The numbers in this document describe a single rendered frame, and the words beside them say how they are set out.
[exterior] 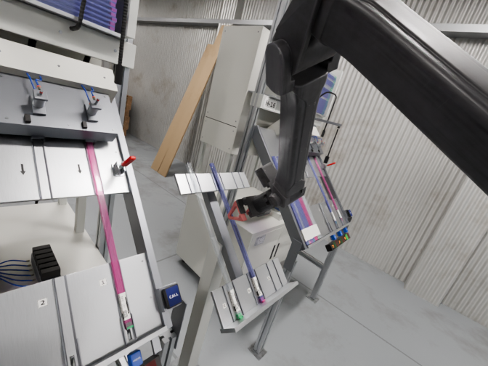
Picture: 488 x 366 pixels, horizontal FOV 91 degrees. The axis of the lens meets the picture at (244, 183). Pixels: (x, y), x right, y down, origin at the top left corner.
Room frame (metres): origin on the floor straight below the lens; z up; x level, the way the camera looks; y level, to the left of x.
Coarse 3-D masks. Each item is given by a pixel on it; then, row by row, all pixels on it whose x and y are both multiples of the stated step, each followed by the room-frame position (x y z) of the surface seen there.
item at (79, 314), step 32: (32, 288) 0.37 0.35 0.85; (64, 288) 0.40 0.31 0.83; (96, 288) 0.43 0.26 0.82; (128, 288) 0.47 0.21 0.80; (0, 320) 0.31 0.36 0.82; (32, 320) 0.33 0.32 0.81; (64, 320) 0.36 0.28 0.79; (96, 320) 0.39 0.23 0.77; (160, 320) 0.47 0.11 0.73; (0, 352) 0.28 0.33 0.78; (32, 352) 0.31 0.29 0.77; (64, 352) 0.33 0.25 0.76; (96, 352) 0.36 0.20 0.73
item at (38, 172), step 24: (0, 144) 0.49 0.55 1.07; (24, 144) 0.53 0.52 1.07; (48, 144) 0.56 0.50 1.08; (72, 144) 0.60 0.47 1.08; (96, 144) 0.65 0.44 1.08; (0, 168) 0.46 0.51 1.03; (24, 168) 0.49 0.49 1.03; (48, 168) 0.52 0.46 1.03; (72, 168) 0.56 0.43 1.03; (0, 192) 0.43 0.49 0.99; (24, 192) 0.46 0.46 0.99; (48, 192) 0.49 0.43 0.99; (72, 192) 0.53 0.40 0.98; (96, 192) 0.57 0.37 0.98; (120, 192) 0.61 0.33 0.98
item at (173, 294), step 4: (168, 288) 0.50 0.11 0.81; (172, 288) 0.51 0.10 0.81; (176, 288) 0.51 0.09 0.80; (168, 292) 0.49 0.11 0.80; (172, 292) 0.50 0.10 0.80; (176, 292) 0.51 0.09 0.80; (168, 296) 0.49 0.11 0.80; (172, 296) 0.49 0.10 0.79; (176, 296) 0.50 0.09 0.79; (168, 300) 0.48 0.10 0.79; (172, 300) 0.49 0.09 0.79; (176, 300) 0.49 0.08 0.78; (180, 300) 0.50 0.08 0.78; (172, 304) 0.48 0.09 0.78
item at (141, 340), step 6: (156, 330) 0.44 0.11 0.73; (162, 330) 0.45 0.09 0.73; (144, 336) 0.42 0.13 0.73; (150, 336) 0.42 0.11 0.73; (156, 336) 0.43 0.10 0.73; (132, 342) 0.41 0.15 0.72; (138, 342) 0.40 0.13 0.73; (144, 342) 0.41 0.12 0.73; (126, 348) 0.38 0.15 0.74; (132, 348) 0.39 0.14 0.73; (114, 354) 0.36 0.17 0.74; (120, 354) 0.37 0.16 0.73; (102, 360) 0.35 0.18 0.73; (108, 360) 0.35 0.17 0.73; (114, 360) 0.36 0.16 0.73
